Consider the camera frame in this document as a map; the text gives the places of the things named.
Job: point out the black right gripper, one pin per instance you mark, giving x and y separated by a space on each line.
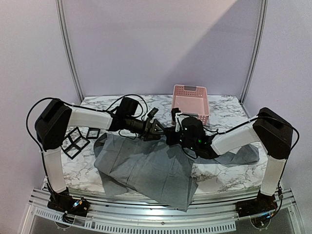
172 137

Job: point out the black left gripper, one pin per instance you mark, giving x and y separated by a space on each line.
148 131

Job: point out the grey button-up shirt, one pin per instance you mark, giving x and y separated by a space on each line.
154 169

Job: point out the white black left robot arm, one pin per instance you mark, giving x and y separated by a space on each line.
52 138

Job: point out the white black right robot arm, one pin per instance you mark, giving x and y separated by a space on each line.
236 147

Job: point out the pink perforated plastic basket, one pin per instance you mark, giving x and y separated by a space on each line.
192 100

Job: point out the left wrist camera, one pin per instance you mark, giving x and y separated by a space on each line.
151 113

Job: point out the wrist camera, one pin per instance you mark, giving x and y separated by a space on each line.
175 112
151 113

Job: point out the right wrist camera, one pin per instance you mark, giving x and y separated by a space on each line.
175 112

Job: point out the black frame display box pair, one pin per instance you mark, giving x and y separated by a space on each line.
74 142

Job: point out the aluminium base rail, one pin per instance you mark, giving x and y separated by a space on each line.
136 214

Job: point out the right aluminium corner post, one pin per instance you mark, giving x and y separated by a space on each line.
255 51

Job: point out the aluminium corner post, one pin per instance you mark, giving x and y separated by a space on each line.
255 51
68 50

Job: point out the left aluminium corner post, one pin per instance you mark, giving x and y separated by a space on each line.
68 50

